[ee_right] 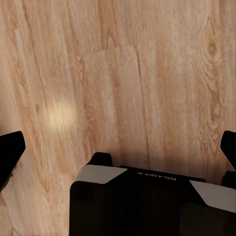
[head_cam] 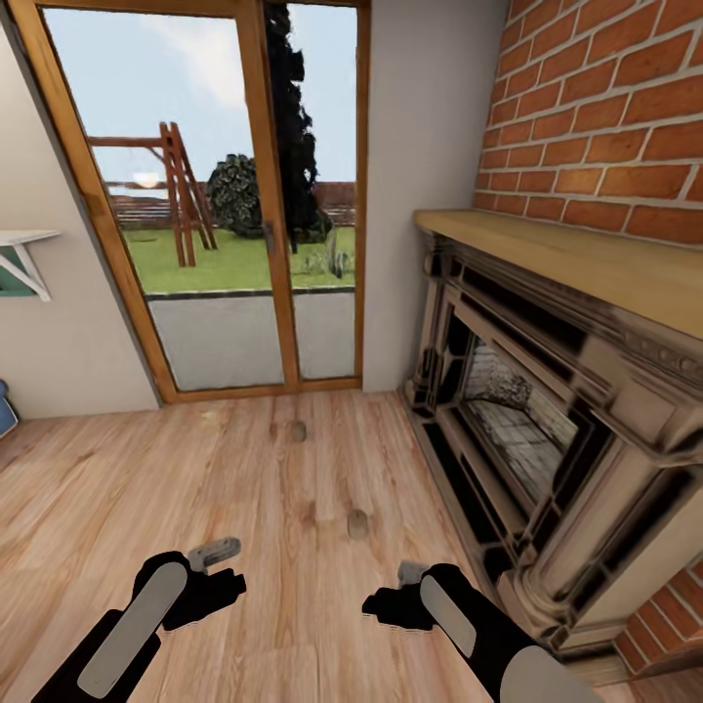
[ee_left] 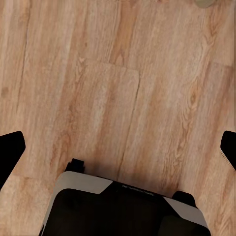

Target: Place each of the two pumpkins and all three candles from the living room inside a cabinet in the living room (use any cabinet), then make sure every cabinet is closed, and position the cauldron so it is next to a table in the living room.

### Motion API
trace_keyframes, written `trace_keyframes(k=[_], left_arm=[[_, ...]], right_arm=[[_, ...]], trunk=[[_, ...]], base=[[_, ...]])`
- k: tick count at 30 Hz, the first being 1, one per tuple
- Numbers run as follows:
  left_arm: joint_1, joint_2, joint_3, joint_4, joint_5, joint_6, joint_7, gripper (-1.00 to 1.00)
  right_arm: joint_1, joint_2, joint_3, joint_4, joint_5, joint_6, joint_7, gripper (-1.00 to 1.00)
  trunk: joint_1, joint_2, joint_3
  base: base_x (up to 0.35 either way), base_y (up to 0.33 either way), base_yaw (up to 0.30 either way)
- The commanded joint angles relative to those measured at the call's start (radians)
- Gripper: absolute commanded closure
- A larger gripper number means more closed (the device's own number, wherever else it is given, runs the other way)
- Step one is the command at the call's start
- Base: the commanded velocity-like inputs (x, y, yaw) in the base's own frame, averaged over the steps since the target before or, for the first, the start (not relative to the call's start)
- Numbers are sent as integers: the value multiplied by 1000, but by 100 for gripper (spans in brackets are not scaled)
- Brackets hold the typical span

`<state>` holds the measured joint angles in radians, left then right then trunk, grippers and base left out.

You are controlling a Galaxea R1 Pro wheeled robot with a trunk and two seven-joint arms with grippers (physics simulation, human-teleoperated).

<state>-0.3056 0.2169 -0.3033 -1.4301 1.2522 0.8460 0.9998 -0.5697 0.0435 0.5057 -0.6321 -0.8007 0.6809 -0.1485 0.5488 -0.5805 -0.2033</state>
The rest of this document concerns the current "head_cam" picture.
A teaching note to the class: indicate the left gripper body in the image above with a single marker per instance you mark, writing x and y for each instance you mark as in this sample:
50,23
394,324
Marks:
219,593

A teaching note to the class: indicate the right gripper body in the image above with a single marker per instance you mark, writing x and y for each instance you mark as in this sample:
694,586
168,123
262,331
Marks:
393,609

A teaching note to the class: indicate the door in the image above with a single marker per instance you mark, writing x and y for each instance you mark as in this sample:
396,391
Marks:
220,147

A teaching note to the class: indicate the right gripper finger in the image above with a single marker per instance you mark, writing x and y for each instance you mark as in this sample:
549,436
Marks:
371,604

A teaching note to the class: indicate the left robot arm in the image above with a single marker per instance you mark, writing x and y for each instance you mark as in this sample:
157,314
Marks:
107,665

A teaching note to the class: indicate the pillar candle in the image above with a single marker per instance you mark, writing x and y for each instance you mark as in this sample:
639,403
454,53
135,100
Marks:
298,430
357,524

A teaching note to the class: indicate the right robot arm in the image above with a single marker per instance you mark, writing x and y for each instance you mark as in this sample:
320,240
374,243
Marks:
509,663

